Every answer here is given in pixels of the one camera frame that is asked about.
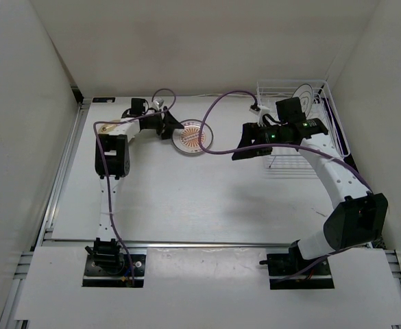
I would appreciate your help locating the black label sticker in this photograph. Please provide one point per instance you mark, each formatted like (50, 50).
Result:
(103, 99)

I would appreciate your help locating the aluminium frame rail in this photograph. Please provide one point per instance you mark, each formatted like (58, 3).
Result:
(160, 244)

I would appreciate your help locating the cream plate with orange pattern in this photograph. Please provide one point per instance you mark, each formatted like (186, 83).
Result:
(186, 140)

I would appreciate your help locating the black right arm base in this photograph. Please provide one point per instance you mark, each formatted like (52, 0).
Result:
(290, 273)

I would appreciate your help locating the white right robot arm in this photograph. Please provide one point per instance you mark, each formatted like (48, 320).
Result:
(358, 214)

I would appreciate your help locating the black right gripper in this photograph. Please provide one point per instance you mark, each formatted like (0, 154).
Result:
(251, 131)

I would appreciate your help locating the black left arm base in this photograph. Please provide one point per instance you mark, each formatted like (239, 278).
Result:
(119, 276)

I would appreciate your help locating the small cream printed plate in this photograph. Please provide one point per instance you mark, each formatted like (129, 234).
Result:
(108, 127)

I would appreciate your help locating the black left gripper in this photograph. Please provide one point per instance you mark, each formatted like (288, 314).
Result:
(168, 123)

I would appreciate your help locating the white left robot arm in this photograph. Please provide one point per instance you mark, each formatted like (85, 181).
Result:
(112, 165)

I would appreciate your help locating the white wire dish rack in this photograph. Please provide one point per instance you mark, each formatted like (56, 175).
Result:
(333, 141)

